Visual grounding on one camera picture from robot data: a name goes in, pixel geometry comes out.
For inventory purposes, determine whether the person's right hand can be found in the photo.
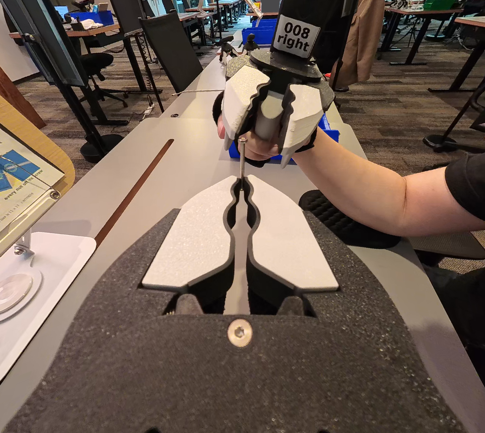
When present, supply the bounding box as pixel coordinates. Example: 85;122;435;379
217;122;283;162

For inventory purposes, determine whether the black monitor floor stand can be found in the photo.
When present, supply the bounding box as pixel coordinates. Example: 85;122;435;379
55;82;124;164

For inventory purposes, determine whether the person's right forearm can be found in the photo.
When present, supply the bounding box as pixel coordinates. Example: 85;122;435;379
294;125;479;239

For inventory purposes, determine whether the beige coat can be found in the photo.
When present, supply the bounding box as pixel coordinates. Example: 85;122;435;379
329;0;386;89

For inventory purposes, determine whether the blue plastic bin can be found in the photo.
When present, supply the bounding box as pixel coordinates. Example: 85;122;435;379
228;112;340;167
241;17;280;44

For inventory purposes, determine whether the person's black shirt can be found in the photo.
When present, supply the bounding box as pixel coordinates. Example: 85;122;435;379
415;152;485;365

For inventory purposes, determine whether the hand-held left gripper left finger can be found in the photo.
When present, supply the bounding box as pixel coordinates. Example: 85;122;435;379
140;174;237;292

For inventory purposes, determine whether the black wrist rest pad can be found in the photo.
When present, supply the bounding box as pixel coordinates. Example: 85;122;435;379
298;189;402;250

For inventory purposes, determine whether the thin metal screw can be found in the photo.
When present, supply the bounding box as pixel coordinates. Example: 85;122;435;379
238;137;249;180

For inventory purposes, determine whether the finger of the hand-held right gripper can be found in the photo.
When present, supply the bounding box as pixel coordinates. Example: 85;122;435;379
220;65;271;152
280;83;326;170

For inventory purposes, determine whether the grey desk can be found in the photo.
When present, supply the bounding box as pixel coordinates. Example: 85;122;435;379
0;29;485;433

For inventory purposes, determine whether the white stand base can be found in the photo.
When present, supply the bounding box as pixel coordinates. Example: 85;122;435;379
0;231;98;383

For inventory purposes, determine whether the blue storage bin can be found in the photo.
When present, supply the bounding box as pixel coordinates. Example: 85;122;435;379
69;9;115;25

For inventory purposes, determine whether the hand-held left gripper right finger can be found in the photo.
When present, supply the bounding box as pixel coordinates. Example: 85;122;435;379
246;174;340;294

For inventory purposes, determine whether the wooden backing board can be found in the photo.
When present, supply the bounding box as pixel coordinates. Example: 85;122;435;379
0;94;76;199

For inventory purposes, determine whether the printed instruction sheet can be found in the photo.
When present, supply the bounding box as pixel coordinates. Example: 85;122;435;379
0;124;66;233

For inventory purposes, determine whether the black framed monitor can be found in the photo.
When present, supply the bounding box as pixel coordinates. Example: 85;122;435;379
0;0;90;87
101;0;147;38

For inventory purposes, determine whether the black office chair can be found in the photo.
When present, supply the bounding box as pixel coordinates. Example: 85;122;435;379
77;51;130;108

